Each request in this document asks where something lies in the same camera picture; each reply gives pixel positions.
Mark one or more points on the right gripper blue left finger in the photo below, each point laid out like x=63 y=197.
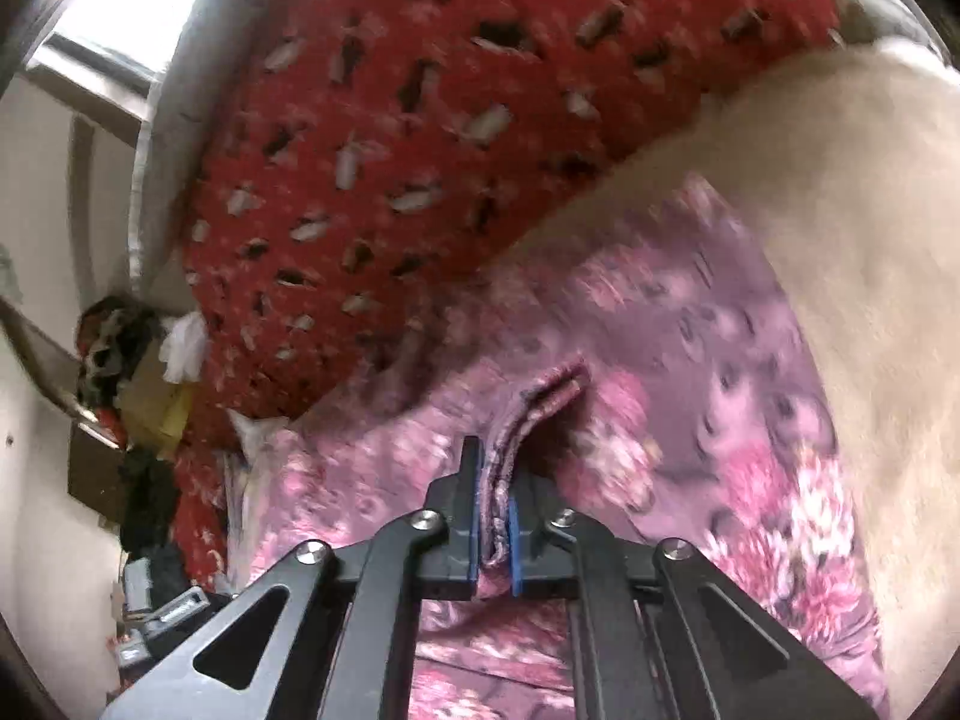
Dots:
x=450 y=566

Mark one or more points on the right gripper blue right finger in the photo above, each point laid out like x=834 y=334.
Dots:
x=542 y=543

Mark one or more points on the purple floral garment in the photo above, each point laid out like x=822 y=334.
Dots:
x=653 y=369

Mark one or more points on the clutter pile on shelf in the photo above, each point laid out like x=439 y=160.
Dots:
x=121 y=383

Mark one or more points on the white crumpled cloth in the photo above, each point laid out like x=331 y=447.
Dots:
x=183 y=347

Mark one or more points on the red patterned pillow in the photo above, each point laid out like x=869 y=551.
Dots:
x=370 y=148

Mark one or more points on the beige fleece blanket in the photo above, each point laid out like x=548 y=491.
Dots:
x=845 y=163

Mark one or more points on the grey pillow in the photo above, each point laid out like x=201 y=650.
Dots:
x=213 y=43

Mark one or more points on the window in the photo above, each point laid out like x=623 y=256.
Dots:
x=130 y=41

